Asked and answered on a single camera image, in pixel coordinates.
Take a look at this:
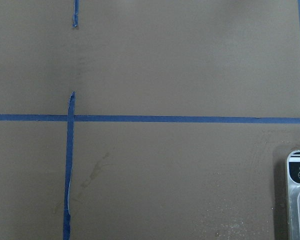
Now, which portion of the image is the silver digital kitchen scale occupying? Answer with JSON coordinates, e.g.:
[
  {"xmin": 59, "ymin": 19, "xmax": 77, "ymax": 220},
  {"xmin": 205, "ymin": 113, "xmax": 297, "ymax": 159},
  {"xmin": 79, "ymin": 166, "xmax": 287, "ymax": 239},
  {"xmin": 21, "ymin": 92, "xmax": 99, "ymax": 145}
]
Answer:
[{"xmin": 285, "ymin": 150, "xmax": 300, "ymax": 240}]

